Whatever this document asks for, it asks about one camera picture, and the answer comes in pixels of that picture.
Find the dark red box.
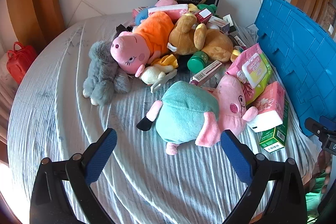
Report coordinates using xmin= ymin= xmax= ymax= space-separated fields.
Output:
xmin=195 ymin=9 xmax=214 ymax=24

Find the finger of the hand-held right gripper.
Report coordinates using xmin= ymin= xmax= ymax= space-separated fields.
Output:
xmin=304 ymin=116 xmax=336 ymax=137

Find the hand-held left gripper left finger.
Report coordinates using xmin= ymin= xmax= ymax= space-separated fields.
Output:
xmin=29 ymin=128 xmax=124 ymax=224

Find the green frog plush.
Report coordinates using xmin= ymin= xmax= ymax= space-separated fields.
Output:
xmin=196 ymin=4 xmax=219 ymax=16

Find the small pink pig plush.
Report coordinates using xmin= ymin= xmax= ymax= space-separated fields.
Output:
xmin=154 ymin=0 xmax=177 ymax=7

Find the white plastic clip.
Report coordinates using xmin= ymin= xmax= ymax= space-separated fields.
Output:
xmin=150 ymin=70 xmax=177 ymax=94

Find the red white medicine box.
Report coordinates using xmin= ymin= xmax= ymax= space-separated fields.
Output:
xmin=189 ymin=60 xmax=223 ymax=87

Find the striped grey bedsheet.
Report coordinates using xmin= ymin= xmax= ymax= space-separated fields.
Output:
xmin=7 ymin=13 xmax=319 ymax=224

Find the teal pink pig plush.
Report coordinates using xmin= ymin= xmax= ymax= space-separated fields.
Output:
xmin=136 ymin=74 xmax=259 ymax=156

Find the green medicine box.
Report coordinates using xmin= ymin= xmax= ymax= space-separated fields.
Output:
xmin=259 ymin=98 xmax=290 ymax=154

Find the blue plush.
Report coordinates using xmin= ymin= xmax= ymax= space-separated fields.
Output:
xmin=135 ymin=9 xmax=149 ymax=25

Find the person's right hand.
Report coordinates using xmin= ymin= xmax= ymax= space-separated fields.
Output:
xmin=321 ymin=165 xmax=332 ymax=194

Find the orange dress pig plush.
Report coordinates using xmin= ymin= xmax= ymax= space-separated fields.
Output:
xmin=110 ymin=12 xmax=174 ymax=75

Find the white maroon medicine box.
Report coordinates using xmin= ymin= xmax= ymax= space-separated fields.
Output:
xmin=209 ymin=16 xmax=231 ymax=33

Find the brown bear plush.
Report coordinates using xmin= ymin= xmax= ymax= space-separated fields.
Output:
xmin=167 ymin=13 xmax=241 ymax=62

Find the red bag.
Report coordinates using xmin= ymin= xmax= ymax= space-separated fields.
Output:
xmin=6 ymin=42 xmax=38 ymax=84

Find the white yellow small plush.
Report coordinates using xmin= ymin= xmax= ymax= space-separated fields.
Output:
xmin=139 ymin=53 xmax=179 ymax=86

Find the patterned rolled mat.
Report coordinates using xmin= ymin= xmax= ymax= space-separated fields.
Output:
xmin=322 ymin=2 xmax=336 ymax=38

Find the long pink box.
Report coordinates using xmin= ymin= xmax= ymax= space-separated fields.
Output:
xmin=148 ymin=4 xmax=189 ymax=18

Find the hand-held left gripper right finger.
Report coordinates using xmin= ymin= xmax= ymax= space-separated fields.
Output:
xmin=220 ymin=130 xmax=307 ymax=224

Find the grey furry plush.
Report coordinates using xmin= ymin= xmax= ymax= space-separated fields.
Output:
xmin=82 ymin=40 xmax=132 ymax=105

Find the blue plastic crate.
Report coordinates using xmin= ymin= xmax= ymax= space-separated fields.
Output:
xmin=254 ymin=0 xmax=336 ymax=136

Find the green plastic bottle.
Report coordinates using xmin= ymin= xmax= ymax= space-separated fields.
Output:
xmin=187 ymin=51 xmax=210 ymax=73

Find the pink wet wipes pack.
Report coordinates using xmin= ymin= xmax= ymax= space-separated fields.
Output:
xmin=225 ymin=43 xmax=273 ymax=105

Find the pink tissue pack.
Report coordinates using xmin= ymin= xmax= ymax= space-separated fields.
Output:
xmin=246 ymin=81 xmax=286 ymax=133

